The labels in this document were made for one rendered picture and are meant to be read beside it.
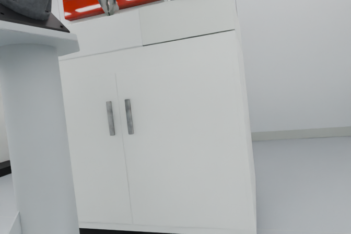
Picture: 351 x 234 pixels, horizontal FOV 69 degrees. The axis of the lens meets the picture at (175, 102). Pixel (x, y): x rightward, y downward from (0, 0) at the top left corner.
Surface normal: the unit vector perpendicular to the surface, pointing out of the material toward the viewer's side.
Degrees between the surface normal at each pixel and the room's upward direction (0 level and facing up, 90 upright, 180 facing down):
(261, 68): 90
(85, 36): 90
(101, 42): 90
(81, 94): 90
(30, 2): 116
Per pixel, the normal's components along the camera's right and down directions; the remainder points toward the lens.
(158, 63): -0.29, 0.06
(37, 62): 0.66, -0.05
